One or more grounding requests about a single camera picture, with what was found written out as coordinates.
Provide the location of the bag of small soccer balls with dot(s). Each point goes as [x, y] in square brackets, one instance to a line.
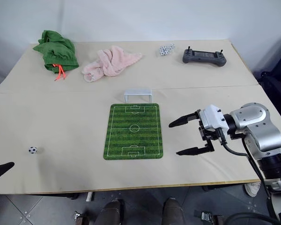
[166, 49]

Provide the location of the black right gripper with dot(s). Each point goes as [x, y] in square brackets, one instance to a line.
[209, 134]

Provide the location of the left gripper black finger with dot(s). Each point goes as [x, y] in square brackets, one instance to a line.
[1, 169]

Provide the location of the grey remote controller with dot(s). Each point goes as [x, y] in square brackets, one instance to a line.
[204, 57]

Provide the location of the white table leg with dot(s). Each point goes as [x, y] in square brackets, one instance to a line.
[90, 196]

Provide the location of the green soccer field mat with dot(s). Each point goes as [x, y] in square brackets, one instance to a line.
[134, 131]

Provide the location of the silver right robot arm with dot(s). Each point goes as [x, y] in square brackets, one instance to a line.
[260, 131]

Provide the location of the miniature soccer ball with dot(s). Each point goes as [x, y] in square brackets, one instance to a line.
[32, 150]

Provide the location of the green cloth shorts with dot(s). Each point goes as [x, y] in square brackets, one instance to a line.
[57, 52]

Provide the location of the pink towel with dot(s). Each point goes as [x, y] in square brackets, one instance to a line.
[110, 62]

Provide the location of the dark rounded shape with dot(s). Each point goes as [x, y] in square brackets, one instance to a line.
[173, 212]
[111, 212]

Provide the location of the small white goal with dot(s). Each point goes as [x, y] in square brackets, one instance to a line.
[138, 93]

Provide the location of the black bag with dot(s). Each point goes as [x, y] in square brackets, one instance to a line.
[275, 84]

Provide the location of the white shoe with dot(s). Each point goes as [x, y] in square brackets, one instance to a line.
[252, 189]

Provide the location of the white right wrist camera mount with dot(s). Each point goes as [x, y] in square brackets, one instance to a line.
[213, 117]

